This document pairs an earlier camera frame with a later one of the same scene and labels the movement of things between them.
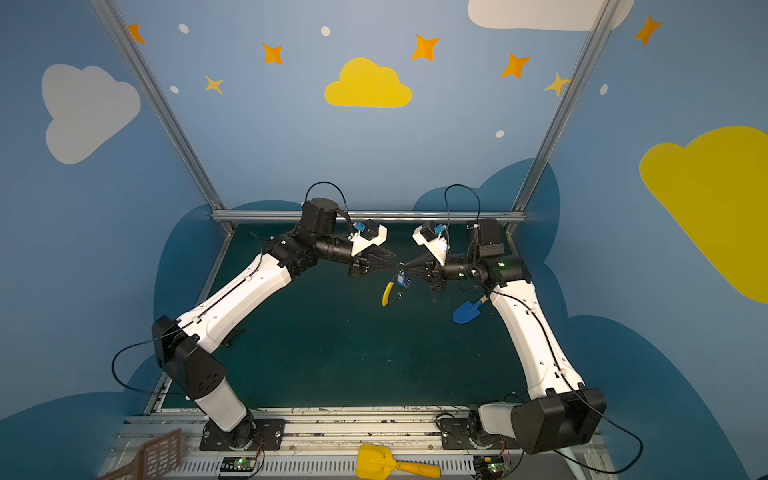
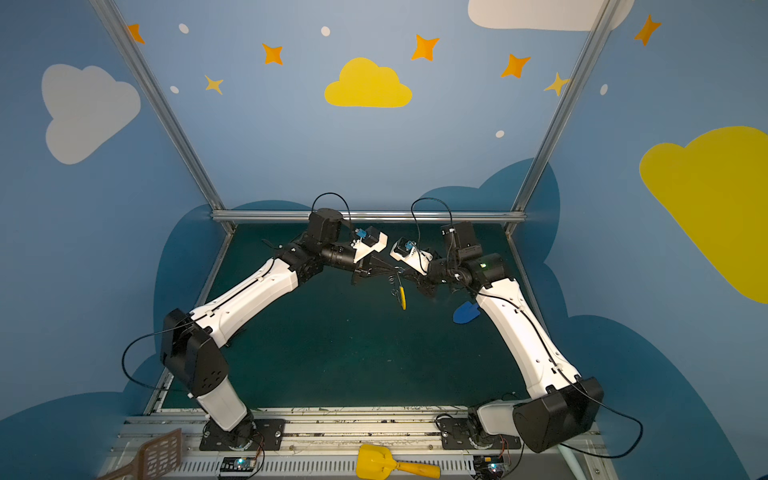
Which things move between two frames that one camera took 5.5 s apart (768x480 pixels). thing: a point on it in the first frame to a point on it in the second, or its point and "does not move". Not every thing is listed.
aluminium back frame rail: (374, 214) does not move
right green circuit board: (489, 467) does not move
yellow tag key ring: (387, 290) to (403, 297)
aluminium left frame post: (109, 16) does not move
